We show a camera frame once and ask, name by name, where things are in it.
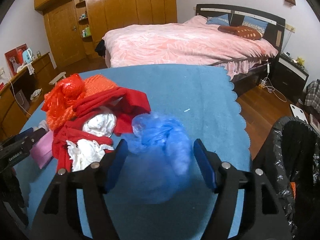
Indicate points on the left blue pillow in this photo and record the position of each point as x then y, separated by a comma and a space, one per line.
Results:
222, 20

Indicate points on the brown dotted pillow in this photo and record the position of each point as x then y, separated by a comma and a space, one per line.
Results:
241, 31

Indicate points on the yellow plush toy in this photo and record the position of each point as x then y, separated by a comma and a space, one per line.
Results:
300, 61

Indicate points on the red plastic bag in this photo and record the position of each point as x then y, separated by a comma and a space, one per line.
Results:
65, 94

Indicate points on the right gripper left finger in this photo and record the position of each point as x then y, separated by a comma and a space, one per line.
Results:
57, 216

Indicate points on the white bathroom scale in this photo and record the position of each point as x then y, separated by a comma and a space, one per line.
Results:
298, 113

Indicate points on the wooden sideboard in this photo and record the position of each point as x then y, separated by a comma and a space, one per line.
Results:
23, 94

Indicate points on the pink packet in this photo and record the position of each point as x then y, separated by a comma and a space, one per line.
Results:
41, 152

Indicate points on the blue pillow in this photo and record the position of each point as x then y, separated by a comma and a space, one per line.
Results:
254, 23
222, 20

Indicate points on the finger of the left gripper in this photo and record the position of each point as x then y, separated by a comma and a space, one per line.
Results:
34, 135
20, 136

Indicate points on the blue table cloth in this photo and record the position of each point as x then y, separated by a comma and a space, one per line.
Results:
203, 100

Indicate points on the bed with pink cover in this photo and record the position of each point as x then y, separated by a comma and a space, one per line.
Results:
193, 42

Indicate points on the dark bed headboard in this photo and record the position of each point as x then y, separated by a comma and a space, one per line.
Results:
274, 32

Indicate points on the red cloth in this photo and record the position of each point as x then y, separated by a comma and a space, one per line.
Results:
86, 138

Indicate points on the red picture frame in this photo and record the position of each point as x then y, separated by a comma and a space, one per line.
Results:
14, 58

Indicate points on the plaid cloth pile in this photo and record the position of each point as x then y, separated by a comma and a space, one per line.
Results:
312, 98

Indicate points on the blue plastic bag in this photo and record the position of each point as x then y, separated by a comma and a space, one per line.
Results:
159, 161

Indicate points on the white tissue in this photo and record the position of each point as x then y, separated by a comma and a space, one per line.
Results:
85, 152

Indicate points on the black trash bin with bag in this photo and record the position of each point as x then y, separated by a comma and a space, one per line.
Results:
290, 159

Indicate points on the small wooden stool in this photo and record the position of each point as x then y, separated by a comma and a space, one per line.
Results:
56, 79

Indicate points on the right blue pillow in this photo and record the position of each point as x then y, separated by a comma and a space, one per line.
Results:
254, 23

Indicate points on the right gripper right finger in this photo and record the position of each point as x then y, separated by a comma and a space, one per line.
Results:
262, 215

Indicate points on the wooden wardrobe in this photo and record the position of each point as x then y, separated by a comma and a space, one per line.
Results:
75, 27

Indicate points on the pink white book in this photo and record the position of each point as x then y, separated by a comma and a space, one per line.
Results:
314, 123

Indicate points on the black white nightstand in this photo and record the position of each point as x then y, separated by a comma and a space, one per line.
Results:
289, 78

